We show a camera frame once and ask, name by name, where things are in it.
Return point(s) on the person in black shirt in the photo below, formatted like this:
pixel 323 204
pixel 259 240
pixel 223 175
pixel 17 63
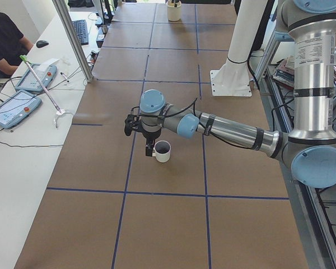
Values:
pixel 13 44

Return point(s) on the black keyboard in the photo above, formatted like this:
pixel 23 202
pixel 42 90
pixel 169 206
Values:
pixel 80 27

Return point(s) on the grabber stick with green handle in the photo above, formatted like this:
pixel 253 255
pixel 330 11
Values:
pixel 60 112

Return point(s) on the near teach pendant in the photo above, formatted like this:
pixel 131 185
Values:
pixel 18 107

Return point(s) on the white central pillar with base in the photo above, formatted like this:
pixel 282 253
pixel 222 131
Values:
pixel 232 79

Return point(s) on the stack of books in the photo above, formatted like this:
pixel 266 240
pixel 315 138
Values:
pixel 284 73

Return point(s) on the black computer mouse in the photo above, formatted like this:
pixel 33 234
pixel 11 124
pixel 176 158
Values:
pixel 41 43

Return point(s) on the white mug with handle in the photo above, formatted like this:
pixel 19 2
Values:
pixel 163 151

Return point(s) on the black marker pen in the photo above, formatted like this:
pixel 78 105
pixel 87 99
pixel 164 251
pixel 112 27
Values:
pixel 65 77

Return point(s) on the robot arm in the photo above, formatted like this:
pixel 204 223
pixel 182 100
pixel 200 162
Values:
pixel 309 150

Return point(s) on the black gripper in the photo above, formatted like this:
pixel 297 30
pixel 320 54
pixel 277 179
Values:
pixel 150 135

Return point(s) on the aluminium frame post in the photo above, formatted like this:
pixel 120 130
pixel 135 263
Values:
pixel 65 18

